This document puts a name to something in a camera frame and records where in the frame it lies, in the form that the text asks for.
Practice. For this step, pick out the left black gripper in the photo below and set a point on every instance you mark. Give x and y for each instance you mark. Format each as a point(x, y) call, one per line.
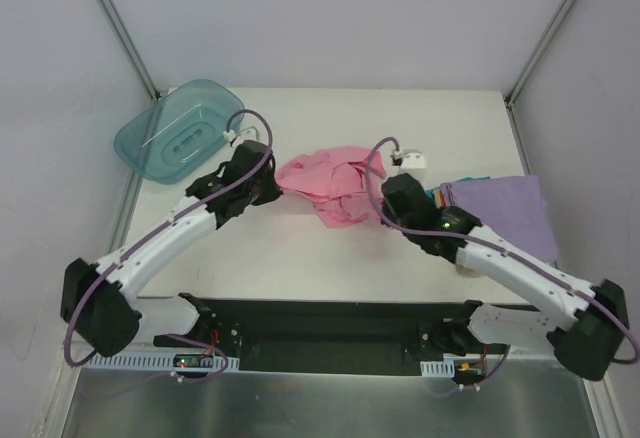
point(265, 187)

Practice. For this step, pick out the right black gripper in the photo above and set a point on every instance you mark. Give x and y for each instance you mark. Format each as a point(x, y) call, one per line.
point(395, 194)

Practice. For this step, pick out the pink t shirt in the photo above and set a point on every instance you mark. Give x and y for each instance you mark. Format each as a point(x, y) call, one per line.
point(334, 180)

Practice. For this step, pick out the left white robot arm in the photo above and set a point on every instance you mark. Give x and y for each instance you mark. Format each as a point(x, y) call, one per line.
point(101, 301)

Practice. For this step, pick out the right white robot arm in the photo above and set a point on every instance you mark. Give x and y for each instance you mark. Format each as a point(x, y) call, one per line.
point(580, 323)

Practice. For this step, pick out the teal folded t shirt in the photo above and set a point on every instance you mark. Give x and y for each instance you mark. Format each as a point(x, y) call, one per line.
point(445, 189)

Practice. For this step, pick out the teal plastic tub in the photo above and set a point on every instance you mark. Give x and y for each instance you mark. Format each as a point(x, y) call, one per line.
point(179, 133)

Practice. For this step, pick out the purple folded t shirt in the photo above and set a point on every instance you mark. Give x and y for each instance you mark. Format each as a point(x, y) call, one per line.
point(514, 207)

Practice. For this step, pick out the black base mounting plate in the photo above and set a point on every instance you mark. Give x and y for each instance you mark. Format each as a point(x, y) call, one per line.
point(356, 338)

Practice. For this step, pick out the right white cable duct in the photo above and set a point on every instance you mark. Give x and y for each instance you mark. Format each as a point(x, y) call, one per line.
point(445, 368)

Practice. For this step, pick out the white cable duct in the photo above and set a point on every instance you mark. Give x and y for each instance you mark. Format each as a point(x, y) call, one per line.
point(163, 361)
point(445, 368)

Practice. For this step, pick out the left aluminium frame post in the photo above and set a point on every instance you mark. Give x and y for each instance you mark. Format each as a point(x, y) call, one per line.
point(129, 48)

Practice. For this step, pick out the aluminium frame post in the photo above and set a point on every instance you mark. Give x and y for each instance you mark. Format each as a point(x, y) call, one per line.
point(552, 29)
point(129, 48)

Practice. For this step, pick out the left white cable duct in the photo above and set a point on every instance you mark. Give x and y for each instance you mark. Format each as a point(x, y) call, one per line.
point(163, 361)

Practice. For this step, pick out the right aluminium frame post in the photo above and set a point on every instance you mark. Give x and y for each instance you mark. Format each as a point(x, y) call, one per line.
point(552, 29)

